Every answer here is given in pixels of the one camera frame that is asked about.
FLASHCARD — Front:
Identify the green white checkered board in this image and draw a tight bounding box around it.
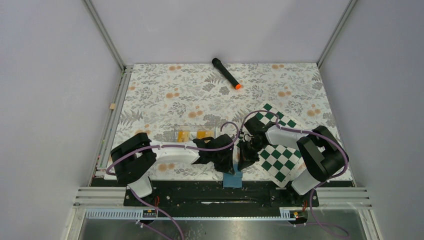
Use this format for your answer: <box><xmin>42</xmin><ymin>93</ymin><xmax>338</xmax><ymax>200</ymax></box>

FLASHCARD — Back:
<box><xmin>241</xmin><ymin>101</ymin><xmax>306</xmax><ymax>188</ymax></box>

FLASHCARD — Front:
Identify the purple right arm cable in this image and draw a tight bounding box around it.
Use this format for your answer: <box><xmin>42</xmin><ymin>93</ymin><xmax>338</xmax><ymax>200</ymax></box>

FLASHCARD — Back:
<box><xmin>241</xmin><ymin>109</ymin><xmax>350</xmax><ymax>239</ymax></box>

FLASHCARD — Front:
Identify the black marker orange tip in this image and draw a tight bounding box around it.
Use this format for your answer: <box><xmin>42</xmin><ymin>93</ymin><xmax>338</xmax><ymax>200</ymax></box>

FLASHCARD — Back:
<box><xmin>211</xmin><ymin>58</ymin><xmax>242</xmax><ymax>90</ymax></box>

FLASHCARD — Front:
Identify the floral tablecloth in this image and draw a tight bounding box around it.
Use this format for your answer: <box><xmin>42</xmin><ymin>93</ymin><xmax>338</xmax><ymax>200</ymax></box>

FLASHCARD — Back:
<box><xmin>108</xmin><ymin>62</ymin><xmax>354</xmax><ymax>182</ymax></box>

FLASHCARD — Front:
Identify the blue card holder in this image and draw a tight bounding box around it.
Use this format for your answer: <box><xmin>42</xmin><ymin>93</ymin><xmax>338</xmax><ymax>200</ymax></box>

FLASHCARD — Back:
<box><xmin>222</xmin><ymin>164</ymin><xmax>243</xmax><ymax>189</ymax></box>

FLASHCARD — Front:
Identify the slotted cable duct rail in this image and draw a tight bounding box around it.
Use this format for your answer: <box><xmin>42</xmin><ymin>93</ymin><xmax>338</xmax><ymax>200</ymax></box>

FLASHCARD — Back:
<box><xmin>84</xmin><ymin>206</ymin><xmax>307</xmax><ymax>222</ymax></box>

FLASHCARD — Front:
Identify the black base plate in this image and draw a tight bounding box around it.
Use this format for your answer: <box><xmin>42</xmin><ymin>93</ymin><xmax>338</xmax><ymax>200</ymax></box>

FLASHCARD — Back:
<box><xmin>142</xmin><ymin>180</ymin><xmax>319</xmax><ymax>217</ymax></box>

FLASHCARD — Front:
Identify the clear box with orange cards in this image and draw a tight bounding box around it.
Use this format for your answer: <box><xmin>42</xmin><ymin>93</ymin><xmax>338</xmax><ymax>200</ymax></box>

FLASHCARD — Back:
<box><xmin>174</xmin><ymin>125</ymin><xmax>217</xmax><ymax>143</ymax></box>

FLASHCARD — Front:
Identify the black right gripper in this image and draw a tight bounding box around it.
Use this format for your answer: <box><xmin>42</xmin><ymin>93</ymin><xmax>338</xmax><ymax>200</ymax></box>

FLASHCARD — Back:
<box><xmin>238</xmin><ymin>138</ymin><xmax>266</xmax><ymax>172</ymax></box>

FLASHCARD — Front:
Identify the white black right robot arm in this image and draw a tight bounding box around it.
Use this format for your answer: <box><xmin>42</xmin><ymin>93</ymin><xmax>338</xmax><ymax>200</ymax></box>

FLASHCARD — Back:
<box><xmin>238</xmin><ymin>116</ymin><xmax>349</xmax><ymax>206</ymax></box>

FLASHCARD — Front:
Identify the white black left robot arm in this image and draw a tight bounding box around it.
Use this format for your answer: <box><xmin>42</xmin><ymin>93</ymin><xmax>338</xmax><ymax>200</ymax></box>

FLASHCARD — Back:
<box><xmin>106</xmin><ymin>132</ymin><xmax>235</xmax><ymax>206</ymax></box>

